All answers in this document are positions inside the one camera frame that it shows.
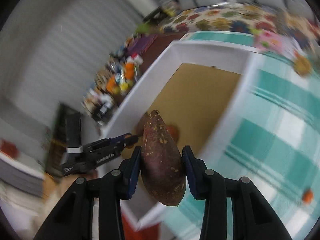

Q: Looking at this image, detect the brown sweet potato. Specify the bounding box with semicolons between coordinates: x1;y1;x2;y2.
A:
141;110;186;206

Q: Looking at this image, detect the orange tangerine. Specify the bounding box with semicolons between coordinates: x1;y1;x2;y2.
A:
302;189;313;204
166;124;180;142

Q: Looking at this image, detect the pile of colourful toys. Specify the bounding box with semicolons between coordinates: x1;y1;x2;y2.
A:
82;34;157;126

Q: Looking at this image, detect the teal white plaid tablecloth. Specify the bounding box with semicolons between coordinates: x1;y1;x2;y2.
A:
159;31;320;240

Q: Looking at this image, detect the floral patterned cloth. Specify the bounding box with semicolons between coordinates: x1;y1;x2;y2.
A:
159;3;319;51

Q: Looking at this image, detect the yellow fruit in bag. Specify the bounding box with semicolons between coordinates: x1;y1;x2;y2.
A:
293;55;311;76

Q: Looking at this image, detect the pink packet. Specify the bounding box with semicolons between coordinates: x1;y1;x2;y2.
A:
254;30;296;59

